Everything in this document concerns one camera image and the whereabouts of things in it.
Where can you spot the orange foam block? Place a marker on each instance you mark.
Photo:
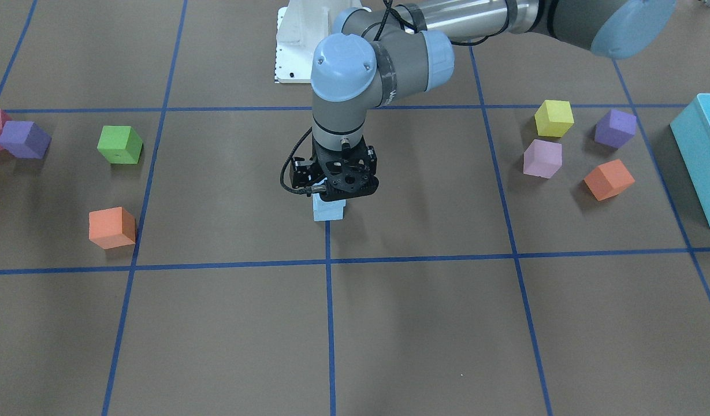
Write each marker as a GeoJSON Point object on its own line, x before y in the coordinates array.
{"type": "Point", "coordinates": [608, 180]}
{"type": "Point", "coordinates": [112, 228]}

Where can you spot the yellow foam block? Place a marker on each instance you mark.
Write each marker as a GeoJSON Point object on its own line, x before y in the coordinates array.
{"type": "Point", "coordinates": [554, 118]}

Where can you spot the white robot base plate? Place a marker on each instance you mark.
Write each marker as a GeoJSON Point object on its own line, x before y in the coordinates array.
{"type": "Point", "coordinates": [312, 49]}

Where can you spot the green foam block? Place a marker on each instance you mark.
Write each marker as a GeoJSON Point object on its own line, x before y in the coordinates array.
{"type": "Point", "coordinates": [120, 144]}

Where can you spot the light blue foam block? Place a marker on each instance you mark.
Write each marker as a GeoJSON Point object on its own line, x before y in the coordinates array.
{"type": "Point", "coordinates": [318, 203]}
{"type": "Point", "coordinates": [335, 213]}

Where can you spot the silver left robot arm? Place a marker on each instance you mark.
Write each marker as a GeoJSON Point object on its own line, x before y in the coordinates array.
{"type": "Point", "coordinates": [414, 47]}

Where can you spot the lilac foam block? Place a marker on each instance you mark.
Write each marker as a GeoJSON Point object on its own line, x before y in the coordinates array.
{"type": "Point", "coordinates": [542, 158]}

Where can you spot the purple foam block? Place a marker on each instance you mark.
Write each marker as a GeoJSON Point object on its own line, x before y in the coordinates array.
{"type": "Point", "coordinates": [615, 128]}
{"type": "Point", "coordinates": [24, 139]}

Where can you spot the light blue plastic bin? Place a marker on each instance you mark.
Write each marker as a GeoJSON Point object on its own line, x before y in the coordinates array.
{"type": "Point", "coordinates": [691, 129]}

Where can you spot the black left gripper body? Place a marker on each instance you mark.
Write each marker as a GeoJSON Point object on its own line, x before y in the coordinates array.
{"type": "Point", "coordinates": [301, 174]}

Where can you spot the brown paper table cover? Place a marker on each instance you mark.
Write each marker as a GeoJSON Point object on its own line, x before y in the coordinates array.
{"type": "Point", "coordinates": [462, 287]}

